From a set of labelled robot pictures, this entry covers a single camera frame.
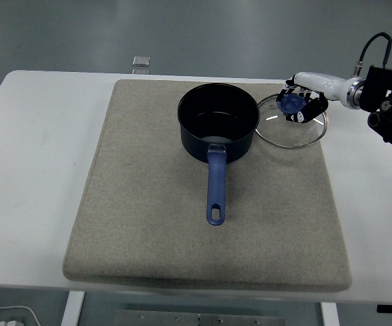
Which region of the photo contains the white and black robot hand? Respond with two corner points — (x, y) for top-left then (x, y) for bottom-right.
(276, 71), (353, 124)

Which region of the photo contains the glass pot lid blue knob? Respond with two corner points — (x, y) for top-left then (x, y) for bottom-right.
(254, 92), (329, 149)

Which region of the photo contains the beige fabric mat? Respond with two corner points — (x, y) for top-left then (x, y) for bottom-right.
(62, 79), (353, 293)

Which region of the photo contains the white table leg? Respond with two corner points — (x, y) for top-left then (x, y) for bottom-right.
(320, 301), (340, 326)
(60, 291), (86, 326)

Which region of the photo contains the grey metal plate with screws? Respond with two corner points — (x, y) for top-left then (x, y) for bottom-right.
(115, 308), (285, 326)

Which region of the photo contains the dark blue saucepan with handle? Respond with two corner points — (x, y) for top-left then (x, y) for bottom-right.
(176, 83), (262, 227)

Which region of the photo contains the white cable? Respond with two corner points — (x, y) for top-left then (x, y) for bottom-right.
(0, 305), (37, 326)

